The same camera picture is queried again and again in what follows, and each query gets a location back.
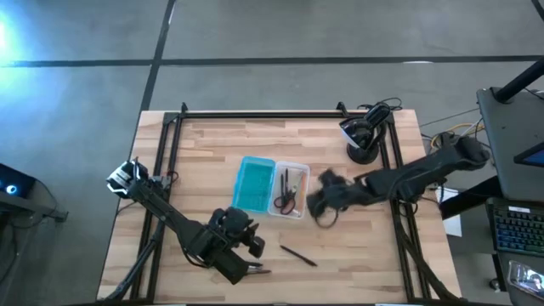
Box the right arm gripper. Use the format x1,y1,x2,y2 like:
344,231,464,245
306,176,371,219

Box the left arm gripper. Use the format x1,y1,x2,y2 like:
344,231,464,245
212,250,272,286

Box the black pen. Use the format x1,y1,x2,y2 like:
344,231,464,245
279,245,319,268

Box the clear plastic supply box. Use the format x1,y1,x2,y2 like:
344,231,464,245
267,160,311,220

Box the blue translucent box lid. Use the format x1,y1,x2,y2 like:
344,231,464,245
231,156,276,213

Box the white paper sheet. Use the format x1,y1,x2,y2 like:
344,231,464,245
433,186,463,238

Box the black desk beam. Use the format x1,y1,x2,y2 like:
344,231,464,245
439,174,502,221

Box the dark grey desk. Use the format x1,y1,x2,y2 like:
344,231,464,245
475,86,544,203

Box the backlit black keyboard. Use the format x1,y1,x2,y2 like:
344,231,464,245
485,196,544,258

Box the smartphone with lit screen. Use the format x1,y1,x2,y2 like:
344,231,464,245
507,259,544,299

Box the tablet with blue screen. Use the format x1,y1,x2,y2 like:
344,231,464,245
513,141,544,168

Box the black metal stand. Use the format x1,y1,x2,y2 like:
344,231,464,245
0,190,70,224

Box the black pole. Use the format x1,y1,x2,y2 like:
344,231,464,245
494,57,544,104

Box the black device with blue light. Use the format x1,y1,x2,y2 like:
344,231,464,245
0,162,38,199

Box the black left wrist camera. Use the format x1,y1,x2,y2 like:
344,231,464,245
248,235,266,259

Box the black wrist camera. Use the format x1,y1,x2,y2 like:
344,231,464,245
248,235,266,259
318,167,346,188

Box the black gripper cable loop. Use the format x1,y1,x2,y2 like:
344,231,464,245
313,207,341,230

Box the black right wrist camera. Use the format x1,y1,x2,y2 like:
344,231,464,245
318,167,346,188

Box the red-handled scissors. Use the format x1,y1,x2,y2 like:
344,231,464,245
273,168,298,217

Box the black camera on round stand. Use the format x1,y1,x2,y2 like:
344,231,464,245
338,103,393,166

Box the black aluminium frame rail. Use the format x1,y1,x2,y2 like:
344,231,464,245
381,118,416,301
129,112,172,301
146,114,184,301
388,112,431,301

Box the black aluminium frame crossbar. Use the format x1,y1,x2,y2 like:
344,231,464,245
163,101,394,121

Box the black diagonal frame strut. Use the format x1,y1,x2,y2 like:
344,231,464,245
394,220,454,302
101,218,167,302

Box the black cable bundle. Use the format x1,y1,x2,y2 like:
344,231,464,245
355,96,404,112

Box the yellow cable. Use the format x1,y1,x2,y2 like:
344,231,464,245
428,122,485,150

